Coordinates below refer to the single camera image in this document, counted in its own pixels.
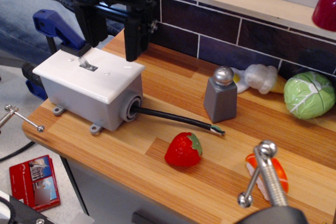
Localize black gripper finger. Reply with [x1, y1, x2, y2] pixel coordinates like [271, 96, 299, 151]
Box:
[75, 2, 108, 47]
[124, 19, 151, 61]

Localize clear toggle switch lever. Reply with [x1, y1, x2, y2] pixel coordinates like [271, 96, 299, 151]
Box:
[78, 56, 96, 71]

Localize blue bar clamp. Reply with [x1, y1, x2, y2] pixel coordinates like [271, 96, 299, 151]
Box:
[22, 9, 91, 100]

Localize person's legs in jeans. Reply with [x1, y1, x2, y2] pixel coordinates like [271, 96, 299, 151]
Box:
[0, 0, 128, 65]

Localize dark shelf with brick backsplash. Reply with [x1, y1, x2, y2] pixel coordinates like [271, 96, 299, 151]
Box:
[152, 0, 335, 78]

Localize grey salt shaker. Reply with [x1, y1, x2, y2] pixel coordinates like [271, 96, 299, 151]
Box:
[204, 66, 237, 123]

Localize toy fried egg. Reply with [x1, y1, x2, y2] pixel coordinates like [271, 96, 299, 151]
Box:
[232, 68, 249, 93]

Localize red toy strawberry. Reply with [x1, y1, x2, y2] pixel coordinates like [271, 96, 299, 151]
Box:
[164, 132, 203, 167]

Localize white toy garlic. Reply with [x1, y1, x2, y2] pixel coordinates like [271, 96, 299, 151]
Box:
[245, 64, 278, 94]

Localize yellow toy food piece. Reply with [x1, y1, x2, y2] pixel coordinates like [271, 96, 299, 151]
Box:
[270, 75, 287, 94]

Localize red card box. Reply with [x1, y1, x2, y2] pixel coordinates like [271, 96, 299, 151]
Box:
[9, 155, 61, 212]

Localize toy salmon sushi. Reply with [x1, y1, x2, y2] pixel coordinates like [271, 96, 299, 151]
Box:
[245, 153, 289, 201]

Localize metal clamp screw right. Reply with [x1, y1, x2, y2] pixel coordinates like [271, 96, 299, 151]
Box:
[237, 140, 288, 208]

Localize green toy cabbage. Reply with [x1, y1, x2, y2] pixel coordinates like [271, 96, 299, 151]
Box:
[284, 71, 335, 120]

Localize black equipment bottom left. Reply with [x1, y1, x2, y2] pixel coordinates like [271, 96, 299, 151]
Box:
[1, 195, 55, 224]

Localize grey electrical switch box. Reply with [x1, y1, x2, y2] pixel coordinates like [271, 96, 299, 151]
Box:
[33, 48, 145, 134]

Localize metal clamp handle left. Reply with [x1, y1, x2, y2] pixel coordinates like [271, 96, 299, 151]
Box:
[0, 104, 45, 133]

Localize black cable with stripped end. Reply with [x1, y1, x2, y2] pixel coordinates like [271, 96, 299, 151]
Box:
[132, 106, 226, 137]

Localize black floor cable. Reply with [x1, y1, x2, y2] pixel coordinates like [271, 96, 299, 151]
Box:
[0, 141, 36, 162]

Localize grey cabinet with handle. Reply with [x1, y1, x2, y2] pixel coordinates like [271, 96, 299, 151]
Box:
[61, 157, 194, 223]

